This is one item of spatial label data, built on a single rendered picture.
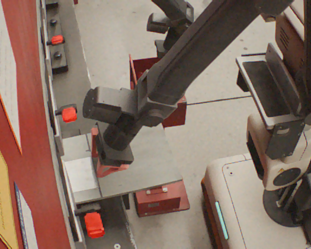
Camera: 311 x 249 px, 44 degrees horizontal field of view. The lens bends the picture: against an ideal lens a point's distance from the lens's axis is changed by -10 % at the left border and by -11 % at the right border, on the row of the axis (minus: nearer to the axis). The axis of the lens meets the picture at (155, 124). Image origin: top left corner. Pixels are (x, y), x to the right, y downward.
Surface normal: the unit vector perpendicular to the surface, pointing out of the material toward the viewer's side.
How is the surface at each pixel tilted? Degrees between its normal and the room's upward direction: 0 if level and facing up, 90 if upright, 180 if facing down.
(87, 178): 0
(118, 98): 28
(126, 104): 32
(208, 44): 101
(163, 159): 0
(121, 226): 0
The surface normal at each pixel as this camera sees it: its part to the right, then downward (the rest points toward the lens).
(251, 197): 0.01, -0.62
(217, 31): -0.01, 0.88
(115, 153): 0.49, -0.63
